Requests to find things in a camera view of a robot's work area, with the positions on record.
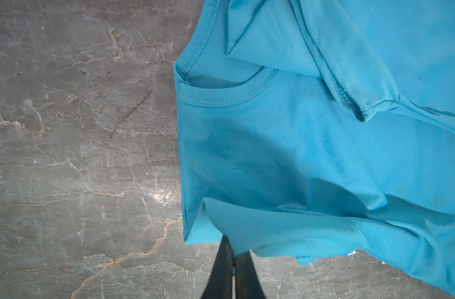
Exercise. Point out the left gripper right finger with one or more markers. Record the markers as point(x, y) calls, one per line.
point(247, 282)

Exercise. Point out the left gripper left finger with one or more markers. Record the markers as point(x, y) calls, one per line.
point(219, 285)

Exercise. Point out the blue t shirt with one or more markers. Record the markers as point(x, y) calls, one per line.
point(310, 129)

